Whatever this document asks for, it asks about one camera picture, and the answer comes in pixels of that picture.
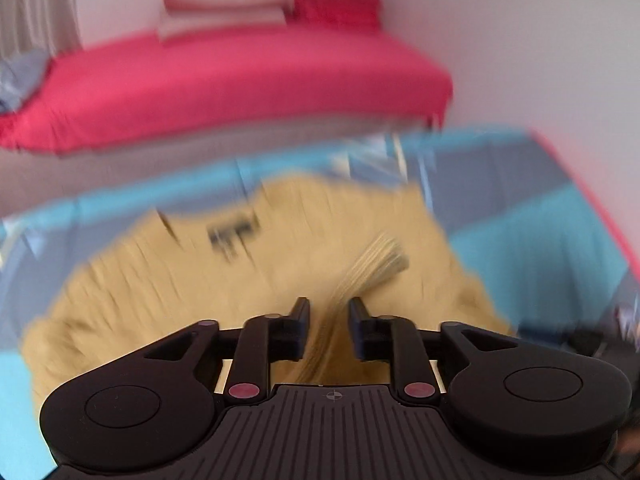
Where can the red bed cover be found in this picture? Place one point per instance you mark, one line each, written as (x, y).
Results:
(145, 88)

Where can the yellow cable-knit sweater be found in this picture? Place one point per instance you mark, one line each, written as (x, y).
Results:
(301, 236)

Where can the blue grey patterned bedsheet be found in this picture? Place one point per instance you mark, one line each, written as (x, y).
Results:
(543, 248)

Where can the light blue crumpled cloth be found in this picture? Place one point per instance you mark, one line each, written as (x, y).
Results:
(21, 77)

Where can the beige folded pillow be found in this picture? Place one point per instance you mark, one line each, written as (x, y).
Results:
(181, 18)

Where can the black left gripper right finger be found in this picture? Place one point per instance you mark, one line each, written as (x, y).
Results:
(406, 350)

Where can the red crumpled blanket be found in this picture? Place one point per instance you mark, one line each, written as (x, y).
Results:
(363, 15)

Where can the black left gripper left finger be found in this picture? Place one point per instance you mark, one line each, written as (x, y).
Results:
(262, 341)

